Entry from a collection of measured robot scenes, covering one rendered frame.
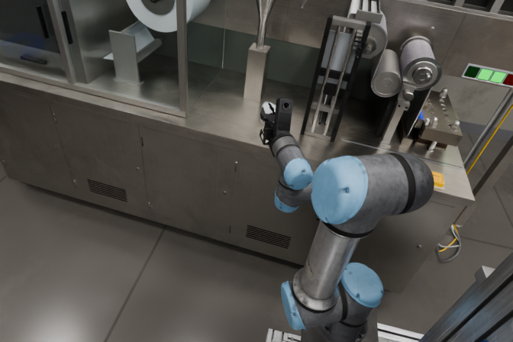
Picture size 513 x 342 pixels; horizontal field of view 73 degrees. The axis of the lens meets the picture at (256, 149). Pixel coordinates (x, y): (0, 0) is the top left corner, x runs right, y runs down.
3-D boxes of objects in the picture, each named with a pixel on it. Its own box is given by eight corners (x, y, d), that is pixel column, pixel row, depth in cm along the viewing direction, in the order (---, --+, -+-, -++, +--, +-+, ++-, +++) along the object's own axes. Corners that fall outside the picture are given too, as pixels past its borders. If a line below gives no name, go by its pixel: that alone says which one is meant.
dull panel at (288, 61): (41, 27, 221) (30, -13, 206) (46, 26, 223) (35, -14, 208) (397, 108, 191) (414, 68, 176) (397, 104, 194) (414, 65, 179)
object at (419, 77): (410, 72, 143) (430, 65, 139) (409, 69, 144) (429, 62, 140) (415, 87, 146) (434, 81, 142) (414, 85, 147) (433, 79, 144)
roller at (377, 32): (346, 53, 148) (356, 20, 139) (349, 34, 167) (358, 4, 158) (379, 60, 146) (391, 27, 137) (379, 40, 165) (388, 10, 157)
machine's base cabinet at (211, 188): (12, 189, 231) (-44, 72, 177) (75, 136, 281) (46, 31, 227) (395, 304, 198) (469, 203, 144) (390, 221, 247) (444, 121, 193)
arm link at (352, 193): (340, 329, 92) (426, 183, 57) (286, 341, 88) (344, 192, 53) (322, 287, 100) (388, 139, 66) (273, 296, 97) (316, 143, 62)
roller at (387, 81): (368, 93, 155) (377, 68, 147) (369, 69, 174) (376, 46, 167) (395, 99, 153) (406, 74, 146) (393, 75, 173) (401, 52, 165)
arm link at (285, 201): (312, 211, 104) (321, 185, 97) (276, 216, 101) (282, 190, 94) (303, 192, 110) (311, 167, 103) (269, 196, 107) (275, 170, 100)
